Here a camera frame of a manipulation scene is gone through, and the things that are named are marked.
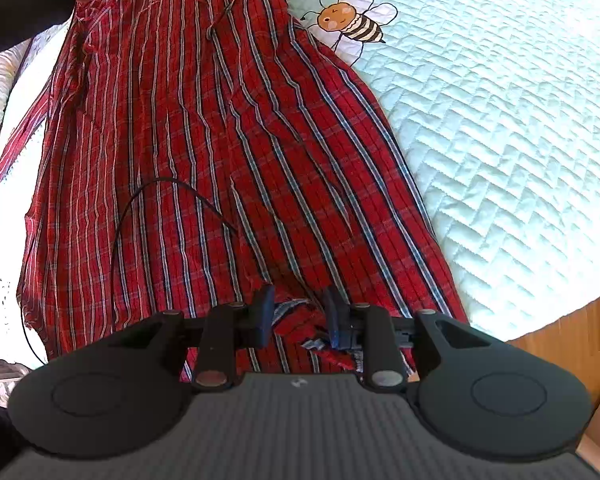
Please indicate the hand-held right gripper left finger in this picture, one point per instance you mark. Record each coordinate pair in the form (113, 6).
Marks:
(265, 320)

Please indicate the person's left forearm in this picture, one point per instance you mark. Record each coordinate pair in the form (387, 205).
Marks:
(20, 10)

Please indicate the green quilted bee bedspread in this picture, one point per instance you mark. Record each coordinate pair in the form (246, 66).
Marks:
(480, 135)

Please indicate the red plaid dress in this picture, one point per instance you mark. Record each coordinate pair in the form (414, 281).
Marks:
(180, 160)

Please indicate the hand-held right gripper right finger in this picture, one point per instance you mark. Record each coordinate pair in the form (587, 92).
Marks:
(334, 322)

